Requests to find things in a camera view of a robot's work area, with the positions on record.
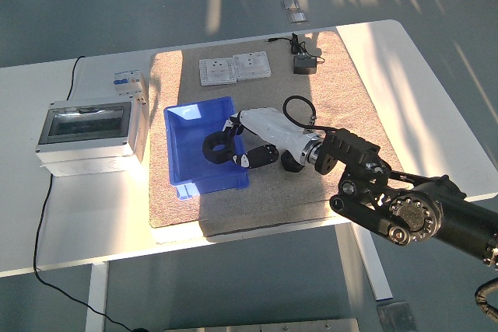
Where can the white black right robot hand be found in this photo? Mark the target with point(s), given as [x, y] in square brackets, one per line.
[272, 124]

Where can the small black hex nut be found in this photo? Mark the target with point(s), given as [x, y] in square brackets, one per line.
[290, 164]

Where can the large black hex nut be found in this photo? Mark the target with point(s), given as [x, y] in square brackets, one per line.
[210, 149]

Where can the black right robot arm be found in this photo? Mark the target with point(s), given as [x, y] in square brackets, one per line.
[416, 207]

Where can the grey distribution box, clear cover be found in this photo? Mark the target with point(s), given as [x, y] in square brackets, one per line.
[87, 126]

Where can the black power adapter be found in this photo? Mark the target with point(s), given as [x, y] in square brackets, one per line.
[304, 65]

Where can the grey-brown mat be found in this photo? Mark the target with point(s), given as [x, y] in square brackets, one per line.
[350, 87]

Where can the blue plastic bin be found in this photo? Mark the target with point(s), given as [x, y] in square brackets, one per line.
[186, 145]

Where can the silver floor socket plate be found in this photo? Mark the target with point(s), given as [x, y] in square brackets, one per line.
[297, 17]
[290, 2]

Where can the cream circuit breaker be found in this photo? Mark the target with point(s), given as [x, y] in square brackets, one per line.
[142, 93]

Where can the blue white circuit breaker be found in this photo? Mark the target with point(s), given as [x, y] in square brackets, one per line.
[125, 82]

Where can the white table leg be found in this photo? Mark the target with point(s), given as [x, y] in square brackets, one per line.
[96, 297]
[375, 266]

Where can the long grey metal plate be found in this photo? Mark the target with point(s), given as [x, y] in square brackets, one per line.
[264, 326]

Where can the small grey metal floor plate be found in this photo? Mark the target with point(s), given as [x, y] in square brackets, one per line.
[397, 316]

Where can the white wall socket panel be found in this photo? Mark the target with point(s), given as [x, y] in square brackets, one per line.
[252, 64]
[216, 72]

